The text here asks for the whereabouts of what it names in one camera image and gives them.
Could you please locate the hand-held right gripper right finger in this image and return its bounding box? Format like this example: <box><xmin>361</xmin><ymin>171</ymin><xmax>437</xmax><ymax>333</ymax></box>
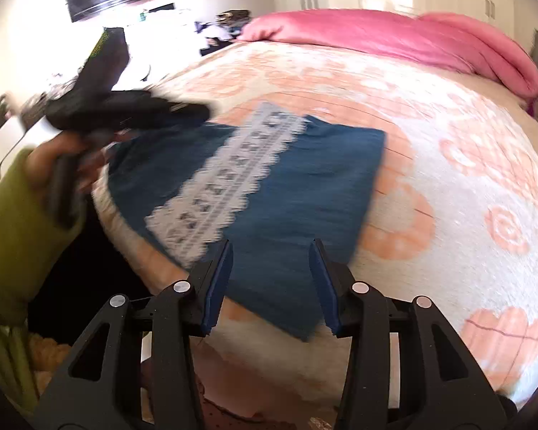
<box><xmin>308</xmin><ymin>239</ymin><xmax>507</xmax><ymax>430</ymax></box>

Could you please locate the person's left hand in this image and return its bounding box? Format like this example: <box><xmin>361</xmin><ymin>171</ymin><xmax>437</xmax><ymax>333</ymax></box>
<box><xmin>27</xmin><ymin>133</ymin><xmax>116</xmax><ymax>191</ymax></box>

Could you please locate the cream orange printed blanket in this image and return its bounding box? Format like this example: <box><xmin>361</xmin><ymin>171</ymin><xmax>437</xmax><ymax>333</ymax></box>
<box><xmin>92</xmin><ymin>40</ymin><xmax>538</xmax><ymax>408</ymax></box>

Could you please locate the pink quilt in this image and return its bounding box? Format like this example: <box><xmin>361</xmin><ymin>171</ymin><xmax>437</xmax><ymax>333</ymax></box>
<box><xmin>241</xmin><ymin>8</ymin><xmax>538</xmax><ymax>98</ymax></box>

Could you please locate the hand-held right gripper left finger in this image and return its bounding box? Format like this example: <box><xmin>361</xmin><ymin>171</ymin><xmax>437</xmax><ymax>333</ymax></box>
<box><xmin>33</xmin><ymin>239</ymin><xmax>233</xmax><ymax>430</ymax></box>

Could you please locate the pile of clothes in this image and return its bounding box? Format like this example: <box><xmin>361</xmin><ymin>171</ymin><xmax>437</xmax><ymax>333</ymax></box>
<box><xmin>196</xmin><ymin>10</ymin><xmax>252</xmax><ymax>57</ymax></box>

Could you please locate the person's green garment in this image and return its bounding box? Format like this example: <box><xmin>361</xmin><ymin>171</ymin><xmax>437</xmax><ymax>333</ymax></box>
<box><xmin>0</xmin><ymin>320</ymin><xmax>41</xmax><ymax>413</ymax></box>

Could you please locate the blue denim pants lace trim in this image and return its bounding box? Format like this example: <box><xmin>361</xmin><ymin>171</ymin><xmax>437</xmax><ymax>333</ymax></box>
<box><xmin>99</xmin><ymin>102</ymin><xmax>387</xmax><ymax>342</ymax></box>

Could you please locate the person's left forearm green sleeve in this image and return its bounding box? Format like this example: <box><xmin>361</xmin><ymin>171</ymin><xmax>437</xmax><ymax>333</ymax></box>
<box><xmin>0</xmin><ymin>148</ymin><xmax>88</xmax><ymax>323</ymax></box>

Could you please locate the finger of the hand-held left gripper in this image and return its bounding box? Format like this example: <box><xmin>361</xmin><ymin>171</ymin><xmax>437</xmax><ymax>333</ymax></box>
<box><xmin>112</xmin><ymin>91</ymin><xmax>213</xmax><ymax>133</ymax></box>

